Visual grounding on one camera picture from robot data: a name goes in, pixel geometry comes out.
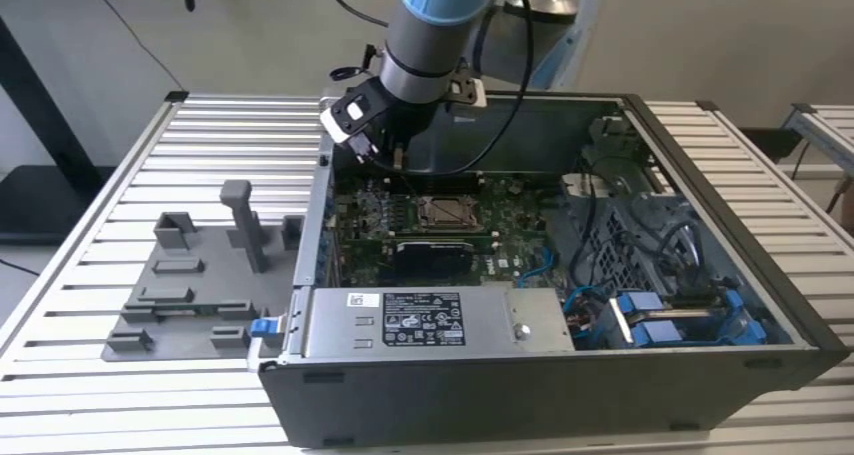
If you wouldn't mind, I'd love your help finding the metal CPU socket cover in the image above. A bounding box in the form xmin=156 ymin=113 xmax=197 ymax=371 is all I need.
xmin=417 ymin=195 xmax=479 ymax=226

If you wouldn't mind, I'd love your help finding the CPU socket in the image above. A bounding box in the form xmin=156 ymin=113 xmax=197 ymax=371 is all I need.
xmin=413 ymin=193 xmax=483 ymax=228

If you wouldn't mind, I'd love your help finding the green motherboard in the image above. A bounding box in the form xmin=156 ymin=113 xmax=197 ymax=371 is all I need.
xmin=318 ymin=172 xmax=568 ymax=291

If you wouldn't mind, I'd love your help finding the black graphics card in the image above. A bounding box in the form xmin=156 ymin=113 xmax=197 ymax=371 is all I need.
xmin=383 ymin=239 xmax=479 ymax=279

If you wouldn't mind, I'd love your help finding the grey metal drive cage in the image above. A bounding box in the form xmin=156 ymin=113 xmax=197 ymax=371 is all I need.
xmin=556 ymin=172 xmax=675 ymax=301

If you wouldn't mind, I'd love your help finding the silver power supply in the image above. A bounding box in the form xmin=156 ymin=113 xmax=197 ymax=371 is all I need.
xmin=285 ymin=285 xmax=576 ymax=364

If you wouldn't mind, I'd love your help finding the grey parts rack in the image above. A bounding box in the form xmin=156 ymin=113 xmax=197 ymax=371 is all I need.
xmin=98 ymin=178 xmax=309 ymax=364

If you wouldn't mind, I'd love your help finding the blue disk carrier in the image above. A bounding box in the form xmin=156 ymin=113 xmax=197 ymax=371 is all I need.
xmin=625 ymin=319 xmax=765 ymax=349
xmin=612 ymin=289 xmax=741 ymax=321

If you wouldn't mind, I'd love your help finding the black box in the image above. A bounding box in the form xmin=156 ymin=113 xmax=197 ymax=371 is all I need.
xmin=737 ymin=126 xmax=804 ymax=165

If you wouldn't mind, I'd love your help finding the black stand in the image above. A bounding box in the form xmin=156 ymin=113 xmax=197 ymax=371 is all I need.
xmin=0 ymin=17 xmax=118 ymax=246

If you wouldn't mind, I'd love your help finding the dark grey PC case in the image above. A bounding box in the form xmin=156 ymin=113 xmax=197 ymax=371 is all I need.
xmin=245 ymin=87 xmax=852 ymax=449

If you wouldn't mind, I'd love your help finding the metal slat side table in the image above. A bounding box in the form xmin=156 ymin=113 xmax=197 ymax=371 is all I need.
xmin=779 ymin=102 xmax=854 ymax=216

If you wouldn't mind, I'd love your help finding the black and white wrist camera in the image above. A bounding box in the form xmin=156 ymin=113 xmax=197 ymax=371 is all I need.
xmin=443 ymin=72 xmax=489 ymax=110
xmin=317 ymin=85 xmax=396 ymax=165

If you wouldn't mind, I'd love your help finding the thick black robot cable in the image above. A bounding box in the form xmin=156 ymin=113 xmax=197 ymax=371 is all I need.
xmin=369 ymin=0 xmax=535 ymax=174

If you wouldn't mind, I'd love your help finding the blue wire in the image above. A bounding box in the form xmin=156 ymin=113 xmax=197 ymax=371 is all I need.
xmin=516 ymin=247 xmax=559 ymax=289

